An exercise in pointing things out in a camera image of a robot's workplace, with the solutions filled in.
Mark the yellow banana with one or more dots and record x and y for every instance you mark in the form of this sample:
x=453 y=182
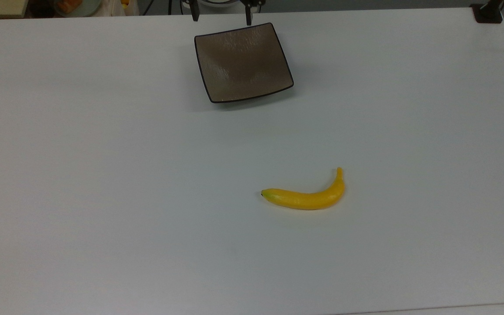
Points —
x=304 y=201

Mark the white plastic bag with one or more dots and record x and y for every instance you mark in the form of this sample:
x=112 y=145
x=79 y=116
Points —
x=114 y=8

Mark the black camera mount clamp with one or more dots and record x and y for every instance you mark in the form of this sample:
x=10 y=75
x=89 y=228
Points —
x=488 y=15

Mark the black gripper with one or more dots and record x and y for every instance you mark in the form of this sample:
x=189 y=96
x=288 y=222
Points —
x=254 y=2

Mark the bowl with orange contents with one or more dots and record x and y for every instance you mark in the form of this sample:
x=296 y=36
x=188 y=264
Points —
x=77 y=6

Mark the square brown ceramic plate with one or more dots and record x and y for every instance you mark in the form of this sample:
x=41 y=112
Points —
x=243 y=61

